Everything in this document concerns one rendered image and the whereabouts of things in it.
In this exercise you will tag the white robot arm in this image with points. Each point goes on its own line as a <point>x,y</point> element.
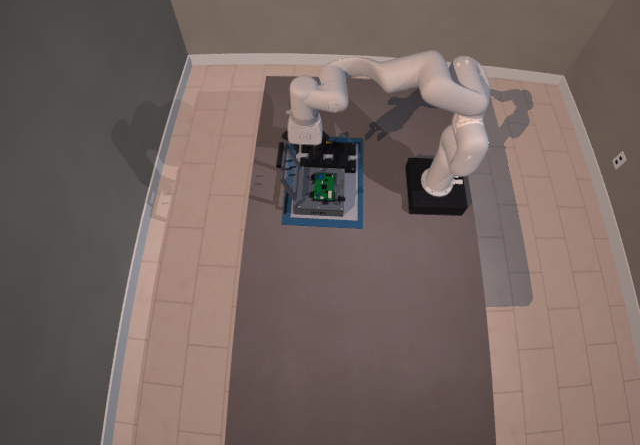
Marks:
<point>466,135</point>

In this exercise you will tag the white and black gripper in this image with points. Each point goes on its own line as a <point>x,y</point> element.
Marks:
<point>311,135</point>

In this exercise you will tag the green circuit board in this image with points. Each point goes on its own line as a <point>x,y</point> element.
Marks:
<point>324,186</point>

